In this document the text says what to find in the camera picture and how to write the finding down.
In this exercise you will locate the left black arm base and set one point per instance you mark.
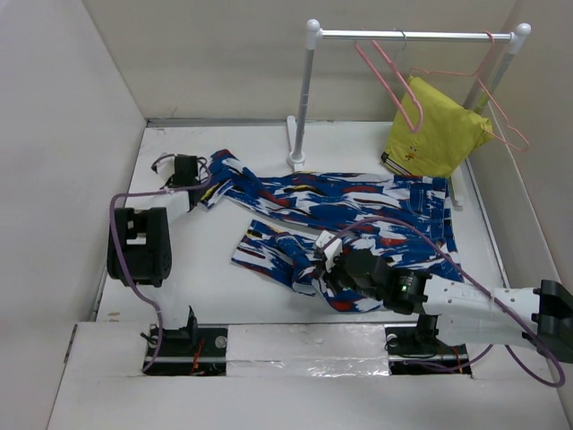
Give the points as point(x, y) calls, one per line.
point(191, 350)

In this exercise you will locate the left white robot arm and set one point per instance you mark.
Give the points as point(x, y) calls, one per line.
point(139, 252)

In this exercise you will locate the white metal clothes rack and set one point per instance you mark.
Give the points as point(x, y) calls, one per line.
point(295, 125)

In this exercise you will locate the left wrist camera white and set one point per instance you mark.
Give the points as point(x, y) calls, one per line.
point(164, 166)

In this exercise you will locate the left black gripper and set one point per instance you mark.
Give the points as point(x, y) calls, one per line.
point(169, 182)

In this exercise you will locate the blue white red patterned trousers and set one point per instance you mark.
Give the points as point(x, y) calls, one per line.
point(404, 219)

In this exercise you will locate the pink wire hanger right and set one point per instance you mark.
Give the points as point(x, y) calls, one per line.
point(514, 41)

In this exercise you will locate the yellow folded garment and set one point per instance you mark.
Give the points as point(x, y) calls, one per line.
point(449, 133)

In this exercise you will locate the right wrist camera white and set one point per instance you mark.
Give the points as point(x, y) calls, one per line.
point(328, 246)

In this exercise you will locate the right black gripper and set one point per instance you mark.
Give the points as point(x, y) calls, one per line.
point(341, 258)

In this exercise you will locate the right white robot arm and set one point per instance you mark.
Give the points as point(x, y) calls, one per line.
point(454, 312)

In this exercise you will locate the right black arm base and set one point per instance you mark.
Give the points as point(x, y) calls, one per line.
point(414, 349)

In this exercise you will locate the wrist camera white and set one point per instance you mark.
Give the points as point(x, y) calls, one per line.
point(328, 246)
point(164, 166)

